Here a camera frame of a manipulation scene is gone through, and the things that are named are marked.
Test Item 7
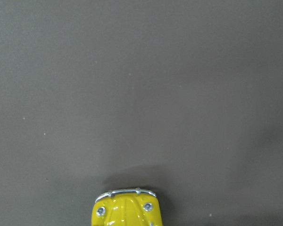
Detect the yellow beetle toy car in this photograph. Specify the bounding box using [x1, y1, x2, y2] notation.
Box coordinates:
[91, 187, 163, 226]

